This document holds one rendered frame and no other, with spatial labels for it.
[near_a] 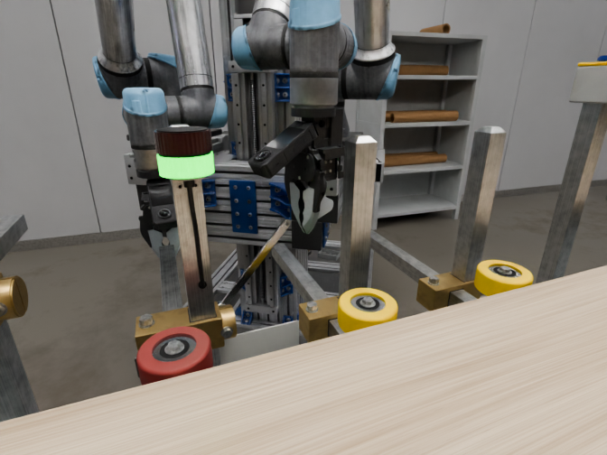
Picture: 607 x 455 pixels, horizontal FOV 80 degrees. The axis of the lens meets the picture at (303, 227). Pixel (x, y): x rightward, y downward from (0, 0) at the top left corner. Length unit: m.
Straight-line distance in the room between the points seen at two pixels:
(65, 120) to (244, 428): 2.95
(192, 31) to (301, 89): 0.41
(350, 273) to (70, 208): 2.90
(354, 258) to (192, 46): 0.59
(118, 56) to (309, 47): 0.71
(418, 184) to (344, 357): 3.53
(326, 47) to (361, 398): 0.45
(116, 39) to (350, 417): 1.03
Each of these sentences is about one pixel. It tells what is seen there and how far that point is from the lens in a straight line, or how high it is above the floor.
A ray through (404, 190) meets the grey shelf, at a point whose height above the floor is 0.19.
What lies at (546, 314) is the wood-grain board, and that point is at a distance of 0.59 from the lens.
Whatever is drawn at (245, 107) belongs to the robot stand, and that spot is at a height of 1.11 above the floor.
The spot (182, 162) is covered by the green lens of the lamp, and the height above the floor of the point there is 1.11.
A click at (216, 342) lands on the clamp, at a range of 0.57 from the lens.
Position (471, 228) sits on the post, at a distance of 0.73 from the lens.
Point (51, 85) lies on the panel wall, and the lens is 3.18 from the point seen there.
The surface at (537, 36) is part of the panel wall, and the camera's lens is 4.61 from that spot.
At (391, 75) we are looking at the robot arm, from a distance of 1.05.
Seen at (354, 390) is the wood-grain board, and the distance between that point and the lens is 0.40.
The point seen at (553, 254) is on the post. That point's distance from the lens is 0.96.
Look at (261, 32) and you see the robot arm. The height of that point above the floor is 1.27.
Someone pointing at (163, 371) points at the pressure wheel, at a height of 0.91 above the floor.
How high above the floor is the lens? 1.18
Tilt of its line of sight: 21 degrees down
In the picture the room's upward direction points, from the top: straight up
